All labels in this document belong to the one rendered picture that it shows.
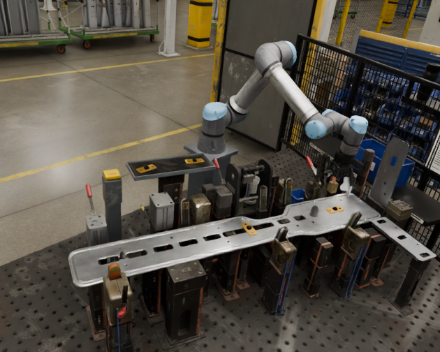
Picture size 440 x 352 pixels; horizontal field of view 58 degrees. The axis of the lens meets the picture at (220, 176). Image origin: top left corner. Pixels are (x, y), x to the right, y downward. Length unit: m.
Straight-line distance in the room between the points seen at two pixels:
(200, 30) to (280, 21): 5.34
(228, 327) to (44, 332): 0.70
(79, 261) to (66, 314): 0.31
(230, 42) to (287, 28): 0.79
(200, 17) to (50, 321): 8.17
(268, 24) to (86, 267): 3.27
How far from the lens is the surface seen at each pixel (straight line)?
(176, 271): 1.41
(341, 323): 1.85
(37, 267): 1.98
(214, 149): 2.01
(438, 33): 8.53
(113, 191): 1.70
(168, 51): 8.63
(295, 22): 4.05
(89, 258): 1.52
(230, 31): 4.60
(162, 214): 1.60
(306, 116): 1.65
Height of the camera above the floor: 2.00
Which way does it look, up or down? 30 degrees down
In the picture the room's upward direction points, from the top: 7 degrees clockwise
